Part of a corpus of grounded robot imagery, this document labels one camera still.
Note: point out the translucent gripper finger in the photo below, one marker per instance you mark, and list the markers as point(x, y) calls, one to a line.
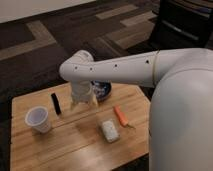
point(73, 104)
point(94, 101)

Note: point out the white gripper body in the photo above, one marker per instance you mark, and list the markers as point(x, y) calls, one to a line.
point(82, 92)

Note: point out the dark blue ceramic bowl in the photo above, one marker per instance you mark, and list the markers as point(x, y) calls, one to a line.
point(102, 90)

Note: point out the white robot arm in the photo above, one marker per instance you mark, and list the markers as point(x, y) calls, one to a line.
point(181, 109)

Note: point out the black marker bar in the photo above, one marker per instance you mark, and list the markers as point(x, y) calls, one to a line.
point(56, 104)

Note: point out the orange carrot toy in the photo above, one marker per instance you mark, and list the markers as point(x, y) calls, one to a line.
point(121, 117)

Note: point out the clear plastic cup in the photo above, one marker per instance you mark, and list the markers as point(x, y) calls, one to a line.
point(37, 118)

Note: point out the black cabinet furniture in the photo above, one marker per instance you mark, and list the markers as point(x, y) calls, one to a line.
point(182, 24)

